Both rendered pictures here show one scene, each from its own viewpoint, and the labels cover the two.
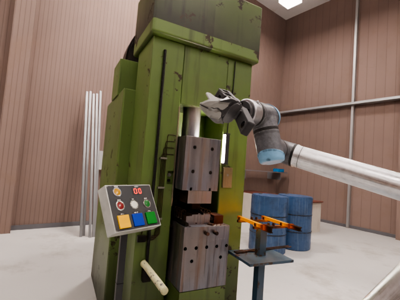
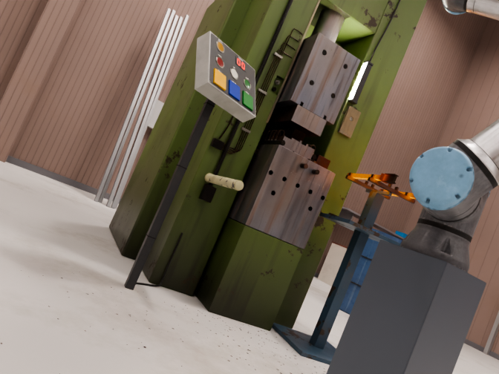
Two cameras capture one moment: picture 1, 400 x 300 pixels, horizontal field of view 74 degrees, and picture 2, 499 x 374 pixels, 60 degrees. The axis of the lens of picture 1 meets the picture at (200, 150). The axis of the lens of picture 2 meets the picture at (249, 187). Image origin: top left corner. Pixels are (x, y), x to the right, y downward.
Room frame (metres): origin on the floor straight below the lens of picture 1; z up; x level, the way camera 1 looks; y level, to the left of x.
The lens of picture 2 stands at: (-0.31, -0.06, 0.50)
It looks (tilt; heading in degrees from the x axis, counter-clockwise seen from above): 4 degrees up; 5
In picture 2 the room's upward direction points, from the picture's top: 23 degrees clockwise
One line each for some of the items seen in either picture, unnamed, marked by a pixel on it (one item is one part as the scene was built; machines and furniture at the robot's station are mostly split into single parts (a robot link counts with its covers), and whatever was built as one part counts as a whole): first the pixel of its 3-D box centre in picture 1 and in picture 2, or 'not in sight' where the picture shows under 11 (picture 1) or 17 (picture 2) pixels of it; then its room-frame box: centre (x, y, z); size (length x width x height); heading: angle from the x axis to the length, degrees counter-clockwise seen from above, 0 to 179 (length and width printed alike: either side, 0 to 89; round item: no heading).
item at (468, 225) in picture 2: not in sight; (454, 199); (0.97, -0.52, 0.79); 0.17 x 0.15 x 0.18; 148
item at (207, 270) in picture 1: (189, 245); (269, 192); (2.22, 0.02, 0.69); 0.56 x 0.38 x 0.45; 27
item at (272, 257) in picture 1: (259, 256); (362, 231); (2.10, -0.53, 0.69); 0.40 x 0.30 x 0.02; 114
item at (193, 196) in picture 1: (188, 193); (291, 122); (2.18, 0.07, 1.12); 0.42 x 0.20 x 0.10; 27
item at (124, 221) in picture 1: (124, 221); (219, 79); (1.51, 0.39, 1.01); 0.07 x 0.05 x 0.07; 142
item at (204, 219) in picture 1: (186, 213); (280, 147); (2.18, 0.07, 0.96); 0.42 x 0.20 x 0.09; 27
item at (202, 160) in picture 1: (194, 163); (312, 87); (2.20, 0.03, 1.37); 0.42 x 0.39 x 0.40; 27
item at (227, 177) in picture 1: (227, 177); (349, 122); (2.26, -0.25, 1.27); 0.09 x 0.02 x 0.17; 117
